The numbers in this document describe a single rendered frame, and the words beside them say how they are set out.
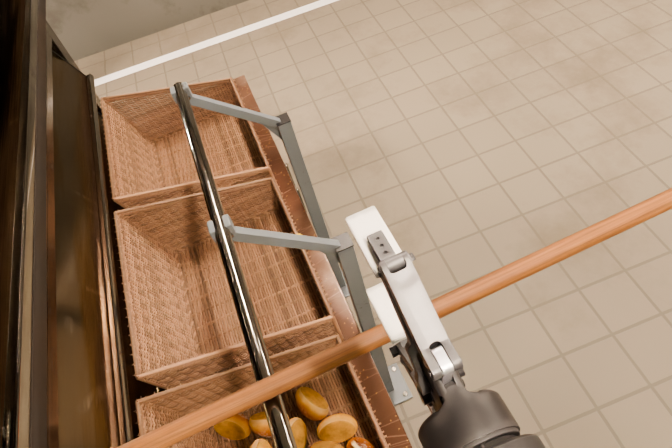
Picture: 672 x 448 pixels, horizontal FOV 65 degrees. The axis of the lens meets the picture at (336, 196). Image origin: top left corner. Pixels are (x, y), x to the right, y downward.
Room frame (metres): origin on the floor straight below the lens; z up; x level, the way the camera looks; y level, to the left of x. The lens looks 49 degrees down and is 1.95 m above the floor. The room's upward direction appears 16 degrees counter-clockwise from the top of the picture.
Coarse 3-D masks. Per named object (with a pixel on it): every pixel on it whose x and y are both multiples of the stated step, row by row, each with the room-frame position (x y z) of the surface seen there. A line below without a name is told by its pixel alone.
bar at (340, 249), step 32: (192, 96) 1.15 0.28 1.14; (192, 128) 0.98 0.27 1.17; (288, 128) 1.17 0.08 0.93; (224, 224) 0.67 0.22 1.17; (320, 224) 1.17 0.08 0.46; (224, 256) 0.60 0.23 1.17; (352, 256) 0.70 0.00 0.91; (352, 288) 0.69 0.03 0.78; (256, 320) 0.46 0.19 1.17; (256, 352) 0.39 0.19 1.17; (384, 384) 0.69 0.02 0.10
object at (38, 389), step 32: (0, 0) 1.40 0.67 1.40; (0, 32) 1.22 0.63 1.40; (0, 64) 1.08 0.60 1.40; (0, 96) 0.95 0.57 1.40; (0, 128) 0.85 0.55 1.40; (0, 160) 0.75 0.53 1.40; (0, 192) 0.67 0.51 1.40; (0, 224) 0.60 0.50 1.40; (0, 256) 0.53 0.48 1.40; (0, 288) 0.47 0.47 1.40; (32, 288) 0.45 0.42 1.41; (0, 320) 0.42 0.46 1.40; (32, 320) 0.40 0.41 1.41; (0, 352) 0.37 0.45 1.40; (32, 352) 0.36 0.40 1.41; (0, 384) 0.33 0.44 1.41; (32, 384) 0.31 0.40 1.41; (0, 416) 0.29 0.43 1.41; (32, 416) 0.28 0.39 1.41
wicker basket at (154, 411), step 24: (336, 336) 0.60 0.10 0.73; (288, 360) 0.58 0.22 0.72; (192, 384) 0.54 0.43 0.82; (216, 384) 0.55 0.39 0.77; (240, 384) 0.56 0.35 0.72; (312, 384) 0.56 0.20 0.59; (360, 384) 0.47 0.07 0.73; (144, 408) 0.51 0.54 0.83; (168, 408) 0.53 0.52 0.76; (192, 408) 0.54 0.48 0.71; (288, 408) 0.52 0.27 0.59; (360, 408) 0.47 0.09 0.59; (144, 432) 0.46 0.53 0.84; (216, 432) 0.51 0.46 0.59; (312, 432) 0.44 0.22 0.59; (360, 432) 0.41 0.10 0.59
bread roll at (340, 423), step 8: (328, 416) 0.45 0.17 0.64; (336, 416) 0.44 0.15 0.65; (344, 416) 0.44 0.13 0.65; (320, 424) 0.44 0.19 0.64; (328, 424) 0.43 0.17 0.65; (336, 424) 0.43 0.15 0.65; (344, 424) 0.42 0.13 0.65; (352, 424) 0.42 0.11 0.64; (320, 432) 0.42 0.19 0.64; (328, 432) 0.42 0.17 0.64; (336, 432) 0.41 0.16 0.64; (344, 432) 0.41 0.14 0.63; (352, 432) 0.41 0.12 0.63; (328, 440) 0.40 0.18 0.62; (336, 440) 0.40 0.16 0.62; (344, 440) 0.40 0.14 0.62
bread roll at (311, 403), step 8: (296, 392) 0.53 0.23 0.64; (304, 392) 0.52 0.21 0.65; (312, 392) 0.53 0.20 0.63; (296, 400) 0.51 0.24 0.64; (304, 400) 0.50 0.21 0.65; (312, 400) 0.50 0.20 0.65; (320, 400) 0.50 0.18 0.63; (304, 408) 0.49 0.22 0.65; (312, 408) 0.48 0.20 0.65; (320, 408) 0.47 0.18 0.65; (328, 408) 0.48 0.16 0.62; (312, 416) 0.47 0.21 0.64; (320, 416) 0.46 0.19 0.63
